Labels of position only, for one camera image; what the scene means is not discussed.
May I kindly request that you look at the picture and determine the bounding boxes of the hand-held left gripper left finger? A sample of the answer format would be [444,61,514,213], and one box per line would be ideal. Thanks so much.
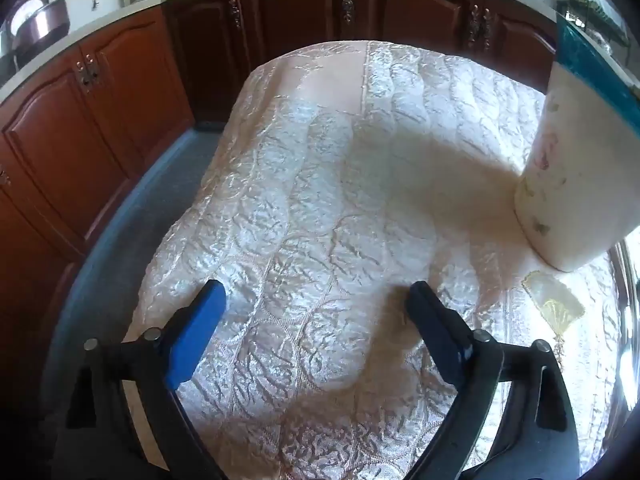
[52,280,227,480]

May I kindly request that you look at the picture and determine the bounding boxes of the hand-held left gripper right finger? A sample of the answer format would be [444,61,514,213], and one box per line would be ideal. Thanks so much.
[405,281,581,480]

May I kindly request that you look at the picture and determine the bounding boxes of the white teal-rimmed utensil holder cup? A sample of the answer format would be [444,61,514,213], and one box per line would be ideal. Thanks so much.
[515,12,640,273]

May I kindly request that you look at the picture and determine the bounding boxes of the cream embroidered tablecloth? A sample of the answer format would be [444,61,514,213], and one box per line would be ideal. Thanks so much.
[122,40,631,480]

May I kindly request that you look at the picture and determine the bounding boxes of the brown wooden base cabinets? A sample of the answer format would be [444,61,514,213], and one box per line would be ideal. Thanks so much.
[0,0,558,411]

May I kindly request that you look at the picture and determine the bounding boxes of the grey stone kitchen countertop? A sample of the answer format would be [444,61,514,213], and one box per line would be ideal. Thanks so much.
[0,0,566,106]

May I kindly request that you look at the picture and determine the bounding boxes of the black wire dish rack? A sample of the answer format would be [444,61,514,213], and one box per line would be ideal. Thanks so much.
[557,0,631,56]

